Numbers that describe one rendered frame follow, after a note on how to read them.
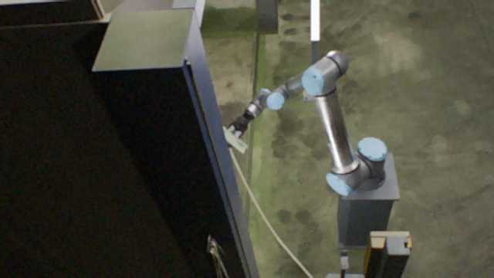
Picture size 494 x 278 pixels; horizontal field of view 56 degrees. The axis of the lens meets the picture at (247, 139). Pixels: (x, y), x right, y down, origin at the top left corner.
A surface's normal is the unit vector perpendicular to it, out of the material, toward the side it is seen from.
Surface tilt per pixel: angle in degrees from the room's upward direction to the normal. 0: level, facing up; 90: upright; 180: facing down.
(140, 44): 0
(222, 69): 0
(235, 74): 0
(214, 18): 90
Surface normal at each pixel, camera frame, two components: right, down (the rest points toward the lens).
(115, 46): -0.11, -0.62
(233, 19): -0.05, 0.79
